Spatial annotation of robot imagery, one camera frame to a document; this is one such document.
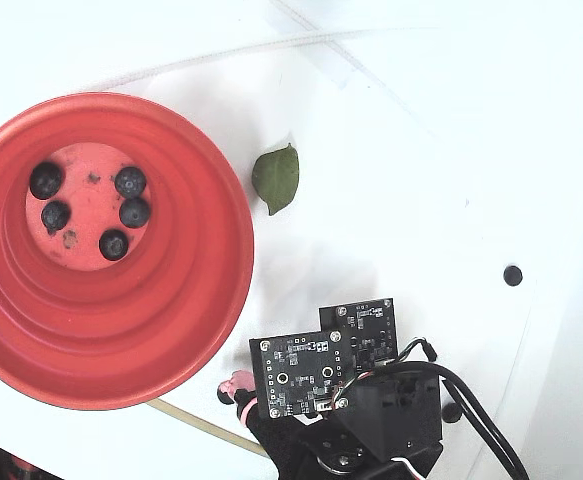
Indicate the thin wooden stick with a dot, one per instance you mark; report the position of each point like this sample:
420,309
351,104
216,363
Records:
206,424

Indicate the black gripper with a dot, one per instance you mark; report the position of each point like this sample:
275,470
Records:
277,436

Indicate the red collapsible cup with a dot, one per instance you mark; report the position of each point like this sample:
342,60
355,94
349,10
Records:
171,300

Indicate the black camera circuit board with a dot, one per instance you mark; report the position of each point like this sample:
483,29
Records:
301,370
366,330

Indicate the dark green leaf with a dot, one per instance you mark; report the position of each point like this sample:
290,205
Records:
276,180

